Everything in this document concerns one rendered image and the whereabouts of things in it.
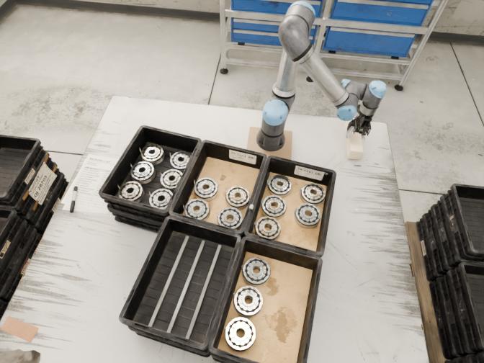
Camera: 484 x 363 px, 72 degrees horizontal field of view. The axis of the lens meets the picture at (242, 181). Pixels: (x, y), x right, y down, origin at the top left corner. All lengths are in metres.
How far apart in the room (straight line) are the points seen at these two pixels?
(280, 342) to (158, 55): 3.01
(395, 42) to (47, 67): 3.15
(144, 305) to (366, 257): 0.93
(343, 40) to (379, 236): 1.97
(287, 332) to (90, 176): 1.16
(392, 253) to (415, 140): 1.66
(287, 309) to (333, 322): 0.23
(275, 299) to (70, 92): 2.73
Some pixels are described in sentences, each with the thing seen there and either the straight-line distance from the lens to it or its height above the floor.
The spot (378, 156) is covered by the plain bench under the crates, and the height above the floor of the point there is 0.70.
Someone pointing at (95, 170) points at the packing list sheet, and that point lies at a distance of 1.81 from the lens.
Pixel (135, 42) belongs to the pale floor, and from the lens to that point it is 3.89.
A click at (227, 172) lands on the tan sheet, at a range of 1.51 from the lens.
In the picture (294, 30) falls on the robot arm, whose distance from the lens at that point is 1.38.
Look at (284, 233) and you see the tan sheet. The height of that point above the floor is 0.83.
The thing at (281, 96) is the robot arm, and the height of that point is 0.96.
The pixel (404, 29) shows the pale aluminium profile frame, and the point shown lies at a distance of 3.17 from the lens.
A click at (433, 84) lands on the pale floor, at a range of 3.78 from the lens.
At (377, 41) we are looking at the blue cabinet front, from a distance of 3.23.
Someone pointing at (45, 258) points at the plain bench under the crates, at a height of 0.70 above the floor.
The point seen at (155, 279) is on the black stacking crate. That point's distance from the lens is 1.32.
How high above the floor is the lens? 2.05
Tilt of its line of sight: 56 degrees down
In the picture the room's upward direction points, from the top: 3 degrees clockwise
